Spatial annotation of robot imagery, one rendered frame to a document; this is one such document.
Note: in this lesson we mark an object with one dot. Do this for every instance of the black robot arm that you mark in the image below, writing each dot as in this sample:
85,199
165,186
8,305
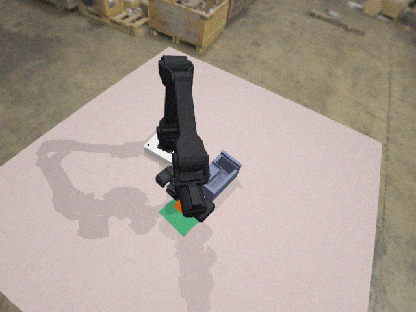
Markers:
177,134

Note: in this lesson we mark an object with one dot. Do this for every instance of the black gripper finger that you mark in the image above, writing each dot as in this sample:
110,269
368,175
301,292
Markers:
172,195

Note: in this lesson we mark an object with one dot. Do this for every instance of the orange l-shaped part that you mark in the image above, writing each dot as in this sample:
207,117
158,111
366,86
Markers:
178,206

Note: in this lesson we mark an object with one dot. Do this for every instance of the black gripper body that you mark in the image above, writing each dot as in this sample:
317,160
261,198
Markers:
166,176

